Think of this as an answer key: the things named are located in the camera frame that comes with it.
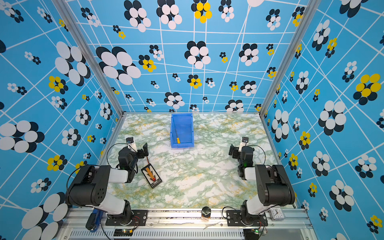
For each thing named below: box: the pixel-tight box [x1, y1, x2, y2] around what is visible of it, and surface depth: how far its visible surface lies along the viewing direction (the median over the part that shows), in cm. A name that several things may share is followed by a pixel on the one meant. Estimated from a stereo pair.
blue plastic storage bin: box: [170, 113, 195, 149], surface depth 107 cm
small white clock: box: [270, 207, 285, 221], surface depth 74 cm
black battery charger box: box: [141, 163, 163, 189], surface depth 88 cm
